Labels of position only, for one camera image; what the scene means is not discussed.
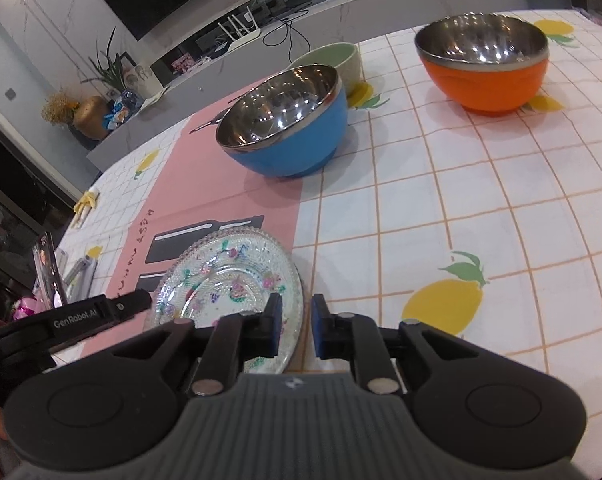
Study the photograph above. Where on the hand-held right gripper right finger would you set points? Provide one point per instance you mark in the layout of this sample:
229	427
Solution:
321	325

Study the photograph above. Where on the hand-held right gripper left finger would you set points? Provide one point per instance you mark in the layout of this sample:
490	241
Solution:
273	325

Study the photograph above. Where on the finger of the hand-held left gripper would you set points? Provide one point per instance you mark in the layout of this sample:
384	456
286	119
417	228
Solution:
130	302

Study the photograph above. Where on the small clear glass plate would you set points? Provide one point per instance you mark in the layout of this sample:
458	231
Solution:
231	280

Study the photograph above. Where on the large clear glass plate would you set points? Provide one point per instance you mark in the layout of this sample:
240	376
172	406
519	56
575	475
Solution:
281	260

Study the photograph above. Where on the blue steel bowl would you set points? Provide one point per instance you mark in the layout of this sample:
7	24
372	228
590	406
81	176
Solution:
291	140

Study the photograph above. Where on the green ceramic bowl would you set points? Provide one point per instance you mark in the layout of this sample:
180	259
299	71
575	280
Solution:
348	62

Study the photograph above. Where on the orange steel bowl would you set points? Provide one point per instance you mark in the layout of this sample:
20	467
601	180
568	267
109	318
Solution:
486	80

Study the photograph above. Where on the grey phone stand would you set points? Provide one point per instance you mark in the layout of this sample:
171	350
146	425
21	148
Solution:
81	274

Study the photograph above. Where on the smartphone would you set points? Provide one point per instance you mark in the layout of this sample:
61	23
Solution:
48	272

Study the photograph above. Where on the yellow cloth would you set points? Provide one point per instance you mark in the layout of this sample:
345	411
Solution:
86	207

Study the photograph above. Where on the lemon print checkered tablecloth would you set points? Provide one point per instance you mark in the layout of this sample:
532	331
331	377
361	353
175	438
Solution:
456	210

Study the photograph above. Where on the gold vase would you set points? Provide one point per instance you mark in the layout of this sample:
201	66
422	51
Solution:
93	117

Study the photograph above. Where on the blue snack bag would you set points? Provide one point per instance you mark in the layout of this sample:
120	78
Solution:
121	112

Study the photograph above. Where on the dried yellow flowers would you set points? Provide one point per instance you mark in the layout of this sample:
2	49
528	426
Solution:
58	107

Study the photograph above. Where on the loose papers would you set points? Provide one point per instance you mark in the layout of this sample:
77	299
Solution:
155	96

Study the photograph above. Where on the white canister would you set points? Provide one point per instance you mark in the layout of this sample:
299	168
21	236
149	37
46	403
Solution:
141	79

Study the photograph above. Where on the green plant in blue vase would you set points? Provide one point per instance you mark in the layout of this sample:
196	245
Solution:
108	67

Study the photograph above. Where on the pink photo card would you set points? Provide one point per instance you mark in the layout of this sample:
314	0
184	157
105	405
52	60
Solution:
183	64

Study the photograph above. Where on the white router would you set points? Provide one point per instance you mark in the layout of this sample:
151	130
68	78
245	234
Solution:
241	35

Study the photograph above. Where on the grey marble TV bench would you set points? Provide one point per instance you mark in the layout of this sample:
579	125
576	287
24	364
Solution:
331	30

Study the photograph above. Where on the wall switch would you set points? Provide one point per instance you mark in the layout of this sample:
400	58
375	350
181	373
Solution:
11	93

